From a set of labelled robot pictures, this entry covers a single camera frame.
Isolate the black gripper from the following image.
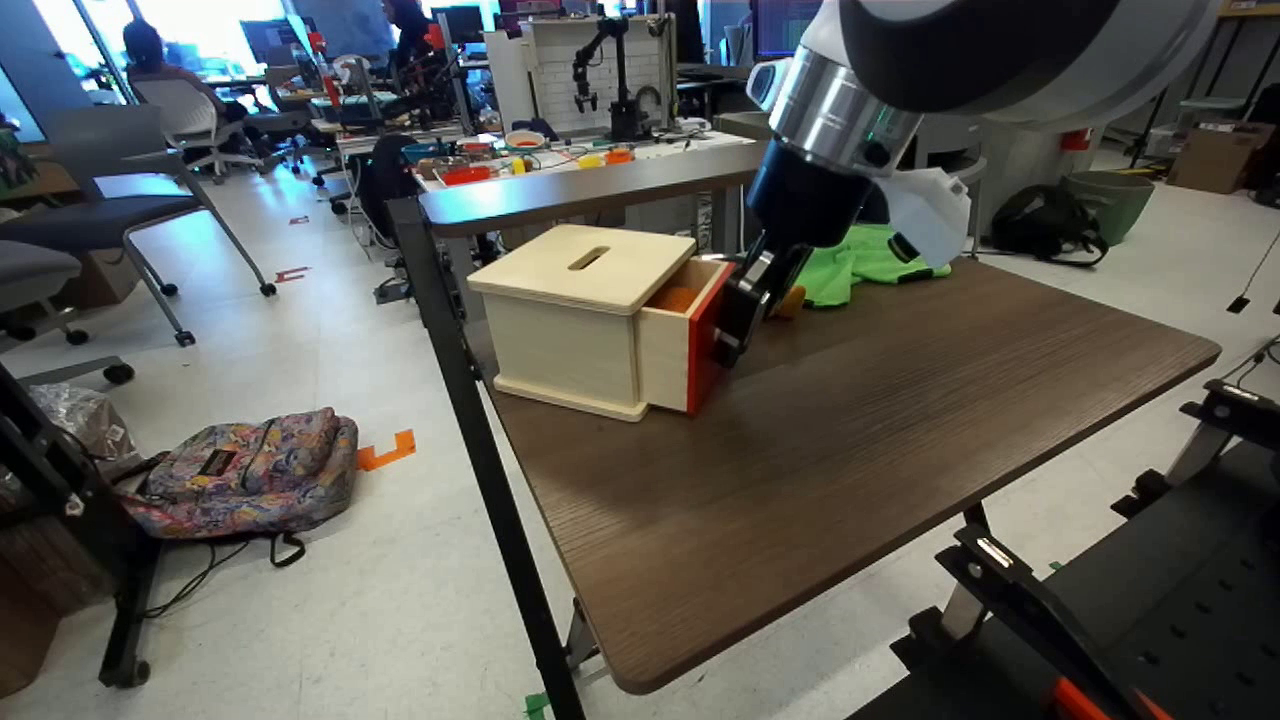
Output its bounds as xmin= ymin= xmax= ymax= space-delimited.
xmin=714 ymin=138 xmax=879 ymax=372

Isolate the orange drawer with knob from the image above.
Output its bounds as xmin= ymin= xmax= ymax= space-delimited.
xmin=638 ymin=256 xmax=737 ymax=420

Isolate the green cloth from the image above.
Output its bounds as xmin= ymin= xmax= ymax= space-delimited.
xmin=791 ymin=222 xmax=957 ymax=312

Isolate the cream wooden slotted box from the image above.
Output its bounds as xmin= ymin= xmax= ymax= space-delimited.
xmin=463 ymin=222 xmax=699 ymax=429

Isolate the long grey desk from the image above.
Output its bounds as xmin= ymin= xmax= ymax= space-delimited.
xmin=416 ymin=128 xmax=770 ymax=261

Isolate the black metal table leg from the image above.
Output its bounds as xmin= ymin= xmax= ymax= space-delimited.
xmin=383 ymin=196 xmax=592 ymax=720

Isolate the black backpack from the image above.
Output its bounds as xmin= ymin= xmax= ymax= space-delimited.
xmin=985 ymin=179 xmax=1111 ymax=272

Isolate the white panel box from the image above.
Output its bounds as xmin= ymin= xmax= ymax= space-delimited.
xmin=484 ymin=12 xmax=686 ymax=140

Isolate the green bin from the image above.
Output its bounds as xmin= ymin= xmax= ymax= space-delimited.
xmin=1062 ymin=170 xmax=1161 ymax=252

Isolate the brown cardboard box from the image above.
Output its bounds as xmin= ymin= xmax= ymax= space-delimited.
xmin=1169 ymin=122 xmax=1280 ymax=199

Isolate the black tripod leg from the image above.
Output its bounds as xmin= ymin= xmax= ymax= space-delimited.
xmin=1224 ymin=228 xmax=1280 ymax=319

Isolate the colourful patterned backpack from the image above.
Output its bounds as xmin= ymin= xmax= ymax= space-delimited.
xmin=115 ymin=406 xmax=364 ymax=568

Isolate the white office chair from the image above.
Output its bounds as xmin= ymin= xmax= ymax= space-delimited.
xmin=127 ymin=65 xmax=273 ymax=186

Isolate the clear plastic bag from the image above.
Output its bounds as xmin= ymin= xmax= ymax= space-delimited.
xmin=23 ymin=380 xmax=144 ymax=471

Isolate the black floor stand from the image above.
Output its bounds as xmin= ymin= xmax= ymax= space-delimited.
xmin=0 ymin=362 xmax=161 ymax=693

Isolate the dark grey office chair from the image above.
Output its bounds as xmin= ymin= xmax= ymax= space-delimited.
xmin=0 ymin=238 xmax=141 ymax=392

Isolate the orange plastic bracket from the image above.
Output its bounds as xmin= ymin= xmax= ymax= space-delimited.
xmin=358 ymin=429 xmax=421 ymax=475

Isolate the orange clamp handle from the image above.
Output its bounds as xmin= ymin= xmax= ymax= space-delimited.
xmin=1040 ymin=671 xmax=1181 ymax=720

